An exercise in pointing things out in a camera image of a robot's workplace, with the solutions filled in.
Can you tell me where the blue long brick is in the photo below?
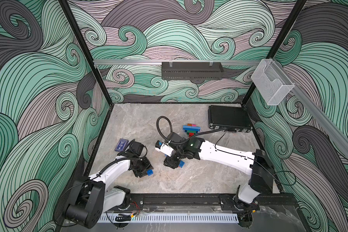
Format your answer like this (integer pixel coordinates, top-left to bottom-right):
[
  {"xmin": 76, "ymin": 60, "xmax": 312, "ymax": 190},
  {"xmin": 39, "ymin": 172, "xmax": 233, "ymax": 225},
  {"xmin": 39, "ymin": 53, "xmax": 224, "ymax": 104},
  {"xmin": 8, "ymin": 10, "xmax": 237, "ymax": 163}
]
[{"xmin": 179, "ymin": 160, "xmax": 185, "ymax": 168}]

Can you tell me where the green long lego brick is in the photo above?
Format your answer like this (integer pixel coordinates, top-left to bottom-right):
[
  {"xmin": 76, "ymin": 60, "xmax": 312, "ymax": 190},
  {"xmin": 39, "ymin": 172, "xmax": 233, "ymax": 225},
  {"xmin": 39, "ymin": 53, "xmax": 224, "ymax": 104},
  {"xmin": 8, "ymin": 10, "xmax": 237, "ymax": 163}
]
[{"xmin": 185, "ymin": 130, "xmax": 199, "ymax": 135}]

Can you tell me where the blue small lego brick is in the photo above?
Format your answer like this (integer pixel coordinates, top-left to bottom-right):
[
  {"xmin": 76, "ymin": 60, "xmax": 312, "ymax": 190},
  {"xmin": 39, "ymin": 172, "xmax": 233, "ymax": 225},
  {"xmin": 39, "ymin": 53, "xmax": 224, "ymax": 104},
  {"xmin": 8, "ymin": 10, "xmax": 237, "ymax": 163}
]
[{"xmin": 147, "ymin": 170, "xmax": 154, "ymax": 176}]

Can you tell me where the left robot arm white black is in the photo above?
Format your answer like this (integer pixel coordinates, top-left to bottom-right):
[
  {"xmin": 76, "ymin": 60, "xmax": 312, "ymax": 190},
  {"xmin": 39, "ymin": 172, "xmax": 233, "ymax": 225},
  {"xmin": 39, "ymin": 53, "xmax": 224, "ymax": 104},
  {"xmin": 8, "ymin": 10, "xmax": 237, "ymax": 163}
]
[{"xmin": 62, "ymin": 156, "xmax": 152, "ymax": 229}]

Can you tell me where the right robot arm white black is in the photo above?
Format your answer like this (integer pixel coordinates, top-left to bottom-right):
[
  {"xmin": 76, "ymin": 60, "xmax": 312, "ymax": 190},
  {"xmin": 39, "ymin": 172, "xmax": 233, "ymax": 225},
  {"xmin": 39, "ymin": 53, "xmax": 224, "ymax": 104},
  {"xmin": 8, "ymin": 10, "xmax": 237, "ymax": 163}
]
[{"xmin": 155, "ymin": 137, "xmax": 275, "ymax": 212}]

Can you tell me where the blue card tag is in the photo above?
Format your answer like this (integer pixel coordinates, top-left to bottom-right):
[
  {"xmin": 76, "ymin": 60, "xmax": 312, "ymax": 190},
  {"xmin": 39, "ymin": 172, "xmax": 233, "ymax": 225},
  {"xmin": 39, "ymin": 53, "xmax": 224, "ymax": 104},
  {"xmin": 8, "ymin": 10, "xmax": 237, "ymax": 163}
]
[{"xmin": 114, "ymin": 138, "xmax": 129, "ymax": 152}]

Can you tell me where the black case on table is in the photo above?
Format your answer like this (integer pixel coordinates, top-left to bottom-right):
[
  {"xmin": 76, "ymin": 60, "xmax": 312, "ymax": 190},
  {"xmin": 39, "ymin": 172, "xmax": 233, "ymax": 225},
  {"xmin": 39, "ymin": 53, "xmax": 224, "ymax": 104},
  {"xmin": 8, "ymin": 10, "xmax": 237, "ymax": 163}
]
[{"xmin": 208, "ymin": 105, "xmax": 253, "ymax": 132}]

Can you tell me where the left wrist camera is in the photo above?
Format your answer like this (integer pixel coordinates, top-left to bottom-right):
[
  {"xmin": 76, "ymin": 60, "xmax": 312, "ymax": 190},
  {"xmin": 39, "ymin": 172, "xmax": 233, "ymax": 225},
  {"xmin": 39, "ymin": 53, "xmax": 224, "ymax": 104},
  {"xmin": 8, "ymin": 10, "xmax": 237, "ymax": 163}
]
[{"xmin": 126, "ymin": 140, "xmax": 148, "ymax": 158}]

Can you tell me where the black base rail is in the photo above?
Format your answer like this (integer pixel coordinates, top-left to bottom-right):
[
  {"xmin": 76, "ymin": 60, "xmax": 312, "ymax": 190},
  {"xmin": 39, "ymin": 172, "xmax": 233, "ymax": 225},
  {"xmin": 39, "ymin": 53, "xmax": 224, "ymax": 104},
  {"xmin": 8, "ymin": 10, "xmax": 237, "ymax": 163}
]
[{"xmin": 130, "ymin": 193, "xmax": 298, "ymax": 211}]

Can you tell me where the white slotted cable duct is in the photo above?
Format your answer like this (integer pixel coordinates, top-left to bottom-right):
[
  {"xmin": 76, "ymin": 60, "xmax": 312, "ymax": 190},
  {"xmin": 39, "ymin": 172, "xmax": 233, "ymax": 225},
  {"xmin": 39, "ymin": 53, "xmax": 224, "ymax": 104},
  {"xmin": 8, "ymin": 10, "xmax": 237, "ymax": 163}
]
[{"xmin": 100, "ymin": 213, "xmax": 239, "ymax": 224}]

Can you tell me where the black perforated wall tray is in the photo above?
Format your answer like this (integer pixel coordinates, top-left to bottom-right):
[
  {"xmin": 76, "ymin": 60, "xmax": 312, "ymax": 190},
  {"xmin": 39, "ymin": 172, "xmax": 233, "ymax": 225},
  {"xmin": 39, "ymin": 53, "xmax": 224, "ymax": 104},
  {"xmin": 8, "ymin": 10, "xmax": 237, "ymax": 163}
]
[{"xmin": 161, "ymin": 62, "xmax": 224, "ymax": 82}]

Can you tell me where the aluminium rail back wall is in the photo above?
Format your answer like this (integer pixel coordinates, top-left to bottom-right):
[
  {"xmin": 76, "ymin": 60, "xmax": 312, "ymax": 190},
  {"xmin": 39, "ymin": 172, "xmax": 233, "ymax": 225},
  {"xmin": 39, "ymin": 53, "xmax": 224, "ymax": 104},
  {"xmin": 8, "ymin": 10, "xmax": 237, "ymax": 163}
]
[{"xmin": 93, "ymin": 59, "xmax": 261, "ymax": 66}]

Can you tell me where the aluminium rail wall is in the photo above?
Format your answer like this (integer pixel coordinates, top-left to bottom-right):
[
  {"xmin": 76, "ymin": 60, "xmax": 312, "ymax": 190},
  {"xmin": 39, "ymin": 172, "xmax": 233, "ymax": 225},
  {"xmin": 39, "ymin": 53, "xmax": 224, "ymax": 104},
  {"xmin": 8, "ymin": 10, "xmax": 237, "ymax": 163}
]
[
  {"xmin": 93, "ymin": 59, "xmax": 261, "ymax": 66},
  {"xmin": 278, "ymin": 63, "xmax": 348, "ymax": 159}
]

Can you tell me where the clear plastic wall bin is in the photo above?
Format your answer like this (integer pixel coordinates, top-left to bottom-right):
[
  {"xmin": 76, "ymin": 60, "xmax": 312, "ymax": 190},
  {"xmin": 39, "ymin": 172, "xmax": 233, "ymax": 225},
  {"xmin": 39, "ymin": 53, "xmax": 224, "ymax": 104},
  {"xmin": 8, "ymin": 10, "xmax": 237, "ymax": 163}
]
[{"xmin": 251, "ymin": 59, "xmax": 295, "ymax": 106}]

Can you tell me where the aluminium rail right wall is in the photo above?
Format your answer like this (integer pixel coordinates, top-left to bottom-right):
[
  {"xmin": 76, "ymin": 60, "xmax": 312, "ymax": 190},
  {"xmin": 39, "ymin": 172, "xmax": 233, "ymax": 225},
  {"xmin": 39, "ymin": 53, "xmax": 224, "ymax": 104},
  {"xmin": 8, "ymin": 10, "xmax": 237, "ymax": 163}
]
[{"xmin": 278, "ymin": 63, "xmax": 348, "ymax": 159}]

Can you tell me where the black frame post left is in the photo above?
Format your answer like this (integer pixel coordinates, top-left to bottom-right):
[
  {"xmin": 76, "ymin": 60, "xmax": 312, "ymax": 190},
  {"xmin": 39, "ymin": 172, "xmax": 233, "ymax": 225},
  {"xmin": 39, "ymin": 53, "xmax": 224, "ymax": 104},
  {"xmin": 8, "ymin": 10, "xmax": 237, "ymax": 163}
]
[{"xmin": 59, "ymin": 0, "xmax": 114, "ymax": 108}]

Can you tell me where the black frame post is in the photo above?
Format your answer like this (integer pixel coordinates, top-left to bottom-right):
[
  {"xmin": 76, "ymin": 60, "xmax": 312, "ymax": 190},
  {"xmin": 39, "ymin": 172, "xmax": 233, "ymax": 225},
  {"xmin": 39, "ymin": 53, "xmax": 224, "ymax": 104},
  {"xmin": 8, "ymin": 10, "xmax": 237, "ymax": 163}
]
[
  {"xmin": 59, "ymin": 0, "xmax": 114, "ymax": 108},
  {"xmin": 241, "ymin": 0, "xmax": 307, "ymax": 108}
]

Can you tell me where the black frame post right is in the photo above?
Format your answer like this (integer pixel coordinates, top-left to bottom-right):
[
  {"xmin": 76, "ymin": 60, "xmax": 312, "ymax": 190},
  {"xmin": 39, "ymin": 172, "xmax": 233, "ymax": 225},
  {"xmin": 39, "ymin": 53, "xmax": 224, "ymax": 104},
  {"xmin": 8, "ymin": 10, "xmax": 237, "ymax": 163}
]
[{"xmin": 241, "ymin": 0, "xmax": 307, "ymax": 108}]

